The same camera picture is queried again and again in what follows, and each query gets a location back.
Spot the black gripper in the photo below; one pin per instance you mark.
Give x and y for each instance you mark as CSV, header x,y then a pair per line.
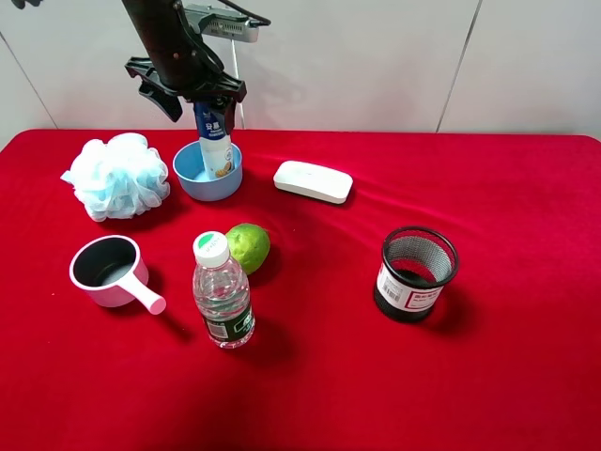
x,y
205,83

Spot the blue capped yogurt bottle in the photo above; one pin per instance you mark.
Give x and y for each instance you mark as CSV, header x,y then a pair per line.
x,y
214,138

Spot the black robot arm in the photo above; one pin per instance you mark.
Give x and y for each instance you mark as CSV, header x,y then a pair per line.
x,y
75,54

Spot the blue round bowl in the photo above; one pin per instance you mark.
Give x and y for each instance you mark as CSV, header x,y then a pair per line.
x,y
189,167

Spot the blue white bath loofah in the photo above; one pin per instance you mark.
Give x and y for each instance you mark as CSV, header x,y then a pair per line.
x,y
118,179

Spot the white rectangular case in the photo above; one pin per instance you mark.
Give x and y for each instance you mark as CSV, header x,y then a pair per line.
x,y
313,180

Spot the green lime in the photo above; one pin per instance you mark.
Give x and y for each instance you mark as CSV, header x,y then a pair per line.
x,y
249,245

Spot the clear plastic water bottle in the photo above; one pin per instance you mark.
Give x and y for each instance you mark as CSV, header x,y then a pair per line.
x,y
221,292

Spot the black mesh pen holder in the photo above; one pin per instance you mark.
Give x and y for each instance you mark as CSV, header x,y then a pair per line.
x,y
417,263

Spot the red tablecloth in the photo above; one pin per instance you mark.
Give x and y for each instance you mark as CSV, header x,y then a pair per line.
x,y
509,358

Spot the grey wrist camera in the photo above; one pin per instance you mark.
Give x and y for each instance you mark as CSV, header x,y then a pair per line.
x,y
223,23

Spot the pink saucepan with handle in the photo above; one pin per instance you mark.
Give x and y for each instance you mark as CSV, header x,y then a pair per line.
x,y
111,271

